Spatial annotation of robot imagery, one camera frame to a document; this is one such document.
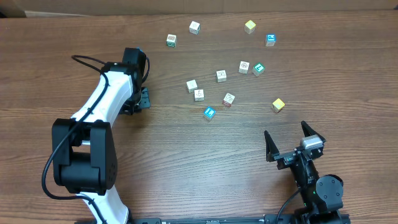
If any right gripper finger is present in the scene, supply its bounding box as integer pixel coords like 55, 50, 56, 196
300, 121, 326, 143
264, 131, 280, 162

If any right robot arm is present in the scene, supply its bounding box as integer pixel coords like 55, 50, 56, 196
264, 121, 351, 224

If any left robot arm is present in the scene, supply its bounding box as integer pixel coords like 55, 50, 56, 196
42, 48, 150, 223

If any yellow top block lower right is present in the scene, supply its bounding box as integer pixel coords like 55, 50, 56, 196
272, 98, 285, 113

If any yellow block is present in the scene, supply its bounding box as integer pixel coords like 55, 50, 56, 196
244, 20, 256, 34
272, 98, 285, 113

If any plain white block centre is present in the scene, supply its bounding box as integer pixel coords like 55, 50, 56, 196
187, 80, 198, 93

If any white X letter block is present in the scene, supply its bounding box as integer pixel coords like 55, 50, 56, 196
194, 89, 205, 101

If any green letter block upper left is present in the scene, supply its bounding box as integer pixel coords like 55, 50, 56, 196
166, 34, 177, 47

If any red edged picture block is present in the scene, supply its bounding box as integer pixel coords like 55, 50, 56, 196
222, 93, 235, 107

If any blue L block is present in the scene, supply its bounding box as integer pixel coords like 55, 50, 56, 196
203, 106, 216, 121

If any green seven block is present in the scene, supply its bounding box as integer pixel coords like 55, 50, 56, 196
252, 62, 266, 77

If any white picture block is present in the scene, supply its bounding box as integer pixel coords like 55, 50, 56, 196
238, 61, 249, 74
216, 70, 227, 83

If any white picture block right centre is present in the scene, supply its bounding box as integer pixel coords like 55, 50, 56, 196
238, 61, 249, 74

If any white block top centre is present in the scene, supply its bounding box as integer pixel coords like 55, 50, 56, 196
189, 21, 200, 35

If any blue top block upper right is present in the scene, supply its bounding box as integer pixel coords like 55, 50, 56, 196
265, 34, 276, 47

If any yellow top block upper right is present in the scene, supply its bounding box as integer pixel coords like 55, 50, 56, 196
244, 20, 256, 34

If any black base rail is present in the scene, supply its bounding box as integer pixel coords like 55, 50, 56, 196
74, 213, 352, 224

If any cardboard back wall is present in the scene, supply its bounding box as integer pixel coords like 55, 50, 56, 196
1, 0, 397, 17

